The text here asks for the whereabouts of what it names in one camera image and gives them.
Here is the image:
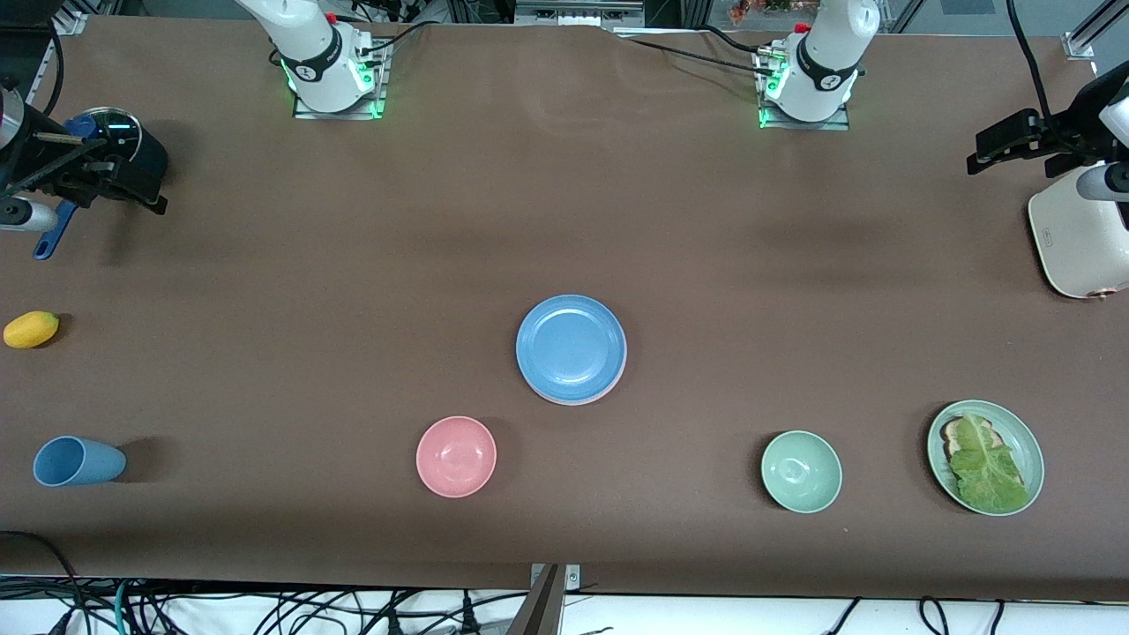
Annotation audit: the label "blue shallow plate bowl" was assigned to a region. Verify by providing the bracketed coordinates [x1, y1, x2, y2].
[516, 295, 628, 402]

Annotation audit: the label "pink shallow plate bowl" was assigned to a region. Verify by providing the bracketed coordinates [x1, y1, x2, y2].
[519, 335, 629, 407]

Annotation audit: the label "dark blue saucepan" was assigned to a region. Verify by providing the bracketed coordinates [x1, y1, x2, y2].
[33, 106, 168, 261]

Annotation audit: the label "glass lid blue knob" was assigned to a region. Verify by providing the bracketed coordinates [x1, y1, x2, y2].
[62, 107, 142, 155]

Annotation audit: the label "cream white toaster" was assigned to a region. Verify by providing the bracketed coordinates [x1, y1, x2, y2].
[1028, 168, 1129, 301]

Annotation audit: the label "yellow lemon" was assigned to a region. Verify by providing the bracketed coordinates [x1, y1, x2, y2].
[3, 310, 61, 349]

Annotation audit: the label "blue cup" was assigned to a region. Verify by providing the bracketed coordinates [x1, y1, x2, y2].
[33, 436, 127, 488]

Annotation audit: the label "colourful artificial flowers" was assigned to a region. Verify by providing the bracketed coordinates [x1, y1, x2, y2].
[730, 0, 821, 23]

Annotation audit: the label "toast bread slice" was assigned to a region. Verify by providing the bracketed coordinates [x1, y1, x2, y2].
[940, 417, 1002, 459]

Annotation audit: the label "green plate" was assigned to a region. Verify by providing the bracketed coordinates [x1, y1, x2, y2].
[926, 400, 1045, 517]

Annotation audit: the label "brown table cover mat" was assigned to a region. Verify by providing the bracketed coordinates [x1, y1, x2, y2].
[0, 16, 1129, 601]

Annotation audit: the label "green lettuce leaf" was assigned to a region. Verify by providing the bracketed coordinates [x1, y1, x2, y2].
[948, 413, 1031, 514]

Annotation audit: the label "green deep bowl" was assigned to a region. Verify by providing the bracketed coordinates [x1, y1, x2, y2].
[760, 430, 843, 514]

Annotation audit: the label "pink deep bowl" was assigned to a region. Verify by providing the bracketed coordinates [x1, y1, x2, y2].
[415, 415, 497, 499]

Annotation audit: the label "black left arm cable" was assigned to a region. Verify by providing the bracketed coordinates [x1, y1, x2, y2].
[1006, 0, 1086, 151]

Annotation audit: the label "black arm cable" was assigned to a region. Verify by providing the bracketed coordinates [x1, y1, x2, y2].
[40, 26, 67, 116]
[1006, 0, 1086, 151]

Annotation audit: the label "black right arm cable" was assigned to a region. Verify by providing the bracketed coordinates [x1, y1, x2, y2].
[40, 26, 67, 116]

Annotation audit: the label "black base cable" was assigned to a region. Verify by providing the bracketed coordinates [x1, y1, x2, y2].
[617, 35, 779, 77]
[701, 25, 770, 57]
[357, 19, 446, 56]

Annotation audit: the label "black floor cable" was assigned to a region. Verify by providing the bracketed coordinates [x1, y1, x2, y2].
[0, 531, 85, 635]

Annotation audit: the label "aluminium frame profile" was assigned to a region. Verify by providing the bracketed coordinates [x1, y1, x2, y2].
[514, 0, 645, 29]

